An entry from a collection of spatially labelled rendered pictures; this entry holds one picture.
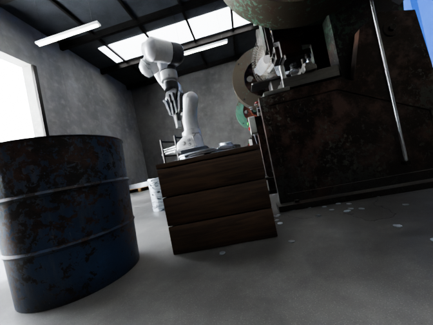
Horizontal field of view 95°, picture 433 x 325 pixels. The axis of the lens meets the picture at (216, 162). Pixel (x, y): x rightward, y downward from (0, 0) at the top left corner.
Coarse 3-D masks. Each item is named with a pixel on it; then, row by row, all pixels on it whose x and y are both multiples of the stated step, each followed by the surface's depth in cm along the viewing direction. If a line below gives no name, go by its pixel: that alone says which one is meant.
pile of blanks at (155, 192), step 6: (150, 180) 182; (156, 180) 180; (156, 186) 180; (150, 192) 185; (156, 192) 189; (156, 198) 187; (162, 198) 179; (156, 204) 181; (162, 204) 179; (156, 210) 182; (162, 210) 180
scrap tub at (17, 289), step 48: (0, 144) 54; (48, 144) 57; (96, 144) 65; (0, 192) 55; (48, 192) 56; (96, 192) 63; (0, 240) 57; (48, 240) 56; (96, 240) 62; (48, 288) 55; (96, 288) 60
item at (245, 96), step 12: (252, 48) 263; (240, 60) 266; (252, 60) 264; (240, 72) 267; (252, 72) 271; (264, 72) 255; (240, 84) 267; (240, 96) 267; (252, 96) 264; (252, 144) 332; (264, 168) 284
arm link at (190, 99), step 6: (186, 96) 132; (192, 96) 132; (186, 102) 133; (192, 102) 133; (186, 108) 136; (192, 108) 136; (186, 114) 137; (192, 114) 138; (186, 120) 138; (192, 120) 138; (186, 126) 139; (192, 126) 138; (198, 126) 142
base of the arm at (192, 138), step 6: (186, 132) 138; (192, 132) 138; (198, 132) 140; (186, 138) 138; (192, 138) 136; (198, 138) 139; (180, 144) 138; (186, 144) 137; (192, 144) 136; (198, 144) 137; (180, 150) 136
